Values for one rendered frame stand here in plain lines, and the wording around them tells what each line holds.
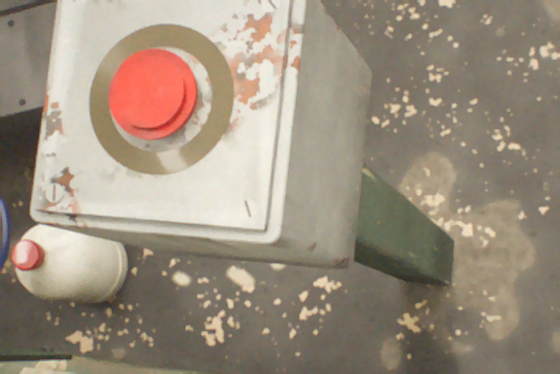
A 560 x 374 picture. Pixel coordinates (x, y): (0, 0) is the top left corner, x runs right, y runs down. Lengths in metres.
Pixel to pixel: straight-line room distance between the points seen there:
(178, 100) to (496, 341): 0.95
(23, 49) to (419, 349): 0.60
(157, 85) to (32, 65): 0.91
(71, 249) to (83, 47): 0.86
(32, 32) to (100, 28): 0.88
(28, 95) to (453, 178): 0.53
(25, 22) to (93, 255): 0.29
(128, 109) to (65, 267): 0.89
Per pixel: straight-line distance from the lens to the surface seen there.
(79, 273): 1.38
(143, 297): 1.49
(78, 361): 1.33
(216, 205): 0.49
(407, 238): 1.03
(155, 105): 0.49
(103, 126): 0.51
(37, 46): 1.39
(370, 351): 1.41
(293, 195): 0.50
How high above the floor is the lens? 1.39
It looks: 73 degrees down
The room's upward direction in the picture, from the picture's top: 62 degrees counter-clockwise
